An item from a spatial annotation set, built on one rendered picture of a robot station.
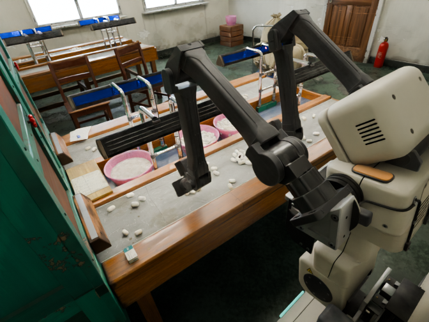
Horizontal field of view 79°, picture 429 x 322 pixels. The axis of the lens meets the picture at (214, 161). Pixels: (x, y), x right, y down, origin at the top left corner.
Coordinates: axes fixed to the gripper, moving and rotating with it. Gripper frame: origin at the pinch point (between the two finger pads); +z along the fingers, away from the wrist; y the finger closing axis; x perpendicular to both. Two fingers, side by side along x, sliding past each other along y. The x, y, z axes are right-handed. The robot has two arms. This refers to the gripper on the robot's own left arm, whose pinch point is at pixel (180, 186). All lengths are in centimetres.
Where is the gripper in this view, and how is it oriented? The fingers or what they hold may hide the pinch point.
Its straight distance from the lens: 117.3
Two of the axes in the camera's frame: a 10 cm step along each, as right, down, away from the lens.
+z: -3.9, 1.8, 9.0
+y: -8.2, 3.8, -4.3
